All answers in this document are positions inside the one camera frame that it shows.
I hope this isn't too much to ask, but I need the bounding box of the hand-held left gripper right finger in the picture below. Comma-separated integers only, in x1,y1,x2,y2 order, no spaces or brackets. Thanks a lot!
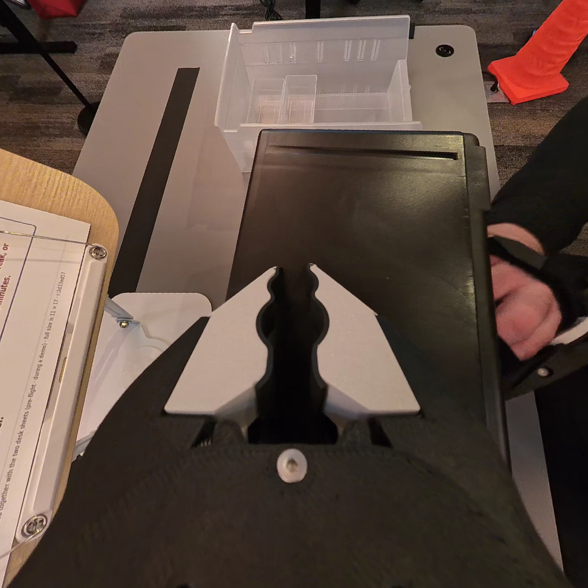
306,263,421,429

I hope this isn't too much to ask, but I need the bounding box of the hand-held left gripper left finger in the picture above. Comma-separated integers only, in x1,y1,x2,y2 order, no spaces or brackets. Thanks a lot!
164,266,282,422

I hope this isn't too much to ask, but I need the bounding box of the black drawer cabinet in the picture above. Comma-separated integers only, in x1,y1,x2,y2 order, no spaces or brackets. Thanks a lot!
225,129,513,469

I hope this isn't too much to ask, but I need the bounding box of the small clear plastic drawer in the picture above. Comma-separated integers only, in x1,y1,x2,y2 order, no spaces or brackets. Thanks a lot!
247,77,285,125
281,73,319,124

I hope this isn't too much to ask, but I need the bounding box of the translucent plastic box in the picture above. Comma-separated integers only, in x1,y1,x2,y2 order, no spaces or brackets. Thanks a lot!
214,15,422,174

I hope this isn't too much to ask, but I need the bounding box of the person's right forearm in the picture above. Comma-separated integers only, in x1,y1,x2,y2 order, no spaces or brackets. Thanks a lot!
489,96,588,259

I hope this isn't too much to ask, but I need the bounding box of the person's dark clothing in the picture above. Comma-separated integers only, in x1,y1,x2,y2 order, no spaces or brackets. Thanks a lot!
535,381,588,588

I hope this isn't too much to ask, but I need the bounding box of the white instruction sheet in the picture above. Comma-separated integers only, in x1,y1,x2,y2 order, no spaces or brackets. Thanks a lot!
0,213,92,559

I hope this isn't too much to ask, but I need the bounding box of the black pole with round base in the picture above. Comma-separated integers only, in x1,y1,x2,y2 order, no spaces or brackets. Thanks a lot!
28,46,100,137

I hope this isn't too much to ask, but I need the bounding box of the orange traffic cone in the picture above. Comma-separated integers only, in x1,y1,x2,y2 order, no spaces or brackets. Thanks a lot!
488,0,588,105

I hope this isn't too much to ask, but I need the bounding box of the black desk leg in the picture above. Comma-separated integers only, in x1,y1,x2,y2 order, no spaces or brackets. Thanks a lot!
0,0,77,54

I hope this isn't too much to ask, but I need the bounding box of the red bag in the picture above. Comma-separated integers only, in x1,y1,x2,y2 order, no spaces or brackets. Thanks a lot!
34,0,77,20

